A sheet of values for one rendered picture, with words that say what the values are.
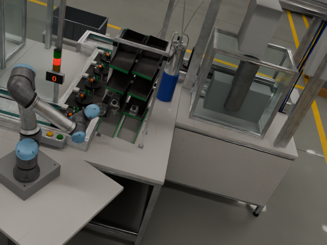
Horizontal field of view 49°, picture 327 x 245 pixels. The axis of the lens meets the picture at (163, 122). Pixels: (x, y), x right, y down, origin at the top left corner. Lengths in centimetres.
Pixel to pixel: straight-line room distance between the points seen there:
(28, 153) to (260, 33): 184
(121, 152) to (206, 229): 128
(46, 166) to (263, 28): 182
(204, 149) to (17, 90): 186
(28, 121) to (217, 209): 220
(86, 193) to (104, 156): 36
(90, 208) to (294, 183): 281
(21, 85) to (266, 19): 180
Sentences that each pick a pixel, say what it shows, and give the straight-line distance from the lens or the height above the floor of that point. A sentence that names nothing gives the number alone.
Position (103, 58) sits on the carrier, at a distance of 345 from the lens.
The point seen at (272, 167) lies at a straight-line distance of 338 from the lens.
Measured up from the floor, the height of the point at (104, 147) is 86.
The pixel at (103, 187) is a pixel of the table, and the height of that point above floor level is 86.
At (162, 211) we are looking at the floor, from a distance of 348.
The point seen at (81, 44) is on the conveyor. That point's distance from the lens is 371.
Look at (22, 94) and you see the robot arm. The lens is 188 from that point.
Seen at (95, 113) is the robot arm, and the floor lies 140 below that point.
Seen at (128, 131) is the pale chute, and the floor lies 104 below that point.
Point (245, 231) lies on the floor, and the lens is 367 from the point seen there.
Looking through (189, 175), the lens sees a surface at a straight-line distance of 345.
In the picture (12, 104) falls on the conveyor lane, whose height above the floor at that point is 92.
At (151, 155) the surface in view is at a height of 86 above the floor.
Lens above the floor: 263
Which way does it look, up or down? 36 degrees down
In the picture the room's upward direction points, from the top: 17 degrees clockwise
